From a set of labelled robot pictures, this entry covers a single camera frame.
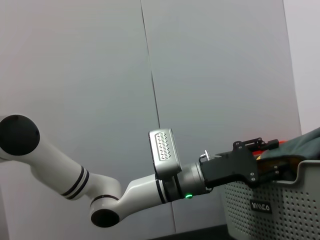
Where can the yellow and grey-green towel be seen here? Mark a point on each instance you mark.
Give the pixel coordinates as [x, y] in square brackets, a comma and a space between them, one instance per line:
[300, 145]

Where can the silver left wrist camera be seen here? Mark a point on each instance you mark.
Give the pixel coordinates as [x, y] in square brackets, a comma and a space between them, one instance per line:
[165, 155]

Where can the grey perforated storage box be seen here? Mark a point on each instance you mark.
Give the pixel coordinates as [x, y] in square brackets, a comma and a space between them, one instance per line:
[287, 212]

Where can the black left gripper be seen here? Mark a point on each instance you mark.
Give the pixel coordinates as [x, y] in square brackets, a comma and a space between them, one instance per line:
[225, 170]

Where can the black tablecloth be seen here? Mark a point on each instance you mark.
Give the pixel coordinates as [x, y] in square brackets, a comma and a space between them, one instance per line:
[200, 233]

